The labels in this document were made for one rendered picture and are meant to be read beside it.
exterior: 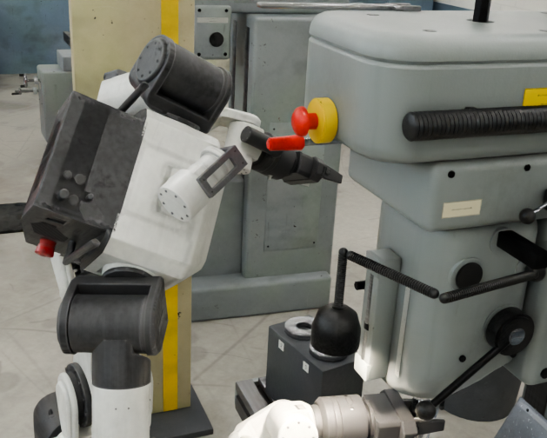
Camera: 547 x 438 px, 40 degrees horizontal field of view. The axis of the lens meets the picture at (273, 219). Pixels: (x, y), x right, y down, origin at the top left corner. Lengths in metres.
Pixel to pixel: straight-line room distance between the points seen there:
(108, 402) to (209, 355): 2.57
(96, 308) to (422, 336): 0.49
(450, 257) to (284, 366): 0.77
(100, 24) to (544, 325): 1.88
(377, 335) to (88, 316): 0.44
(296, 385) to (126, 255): 0.69
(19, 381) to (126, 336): 2.52
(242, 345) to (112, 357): 2.68
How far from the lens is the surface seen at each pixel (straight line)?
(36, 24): 10.00
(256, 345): 3.83
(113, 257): 1.20
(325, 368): 1.65
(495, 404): 3.49
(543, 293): 1.20
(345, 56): 0.97
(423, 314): 1.13
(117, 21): 2.67
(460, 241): 1.08
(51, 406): 2.18
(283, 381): 1.80
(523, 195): 1.08
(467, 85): 0.95
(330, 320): 1.08
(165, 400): 3.29
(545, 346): 1.24
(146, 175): 1.22
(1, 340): 3.99
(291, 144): 1.11
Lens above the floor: 2.01
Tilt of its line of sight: 22 degrees down
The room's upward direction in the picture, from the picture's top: 3 degrees clockwise
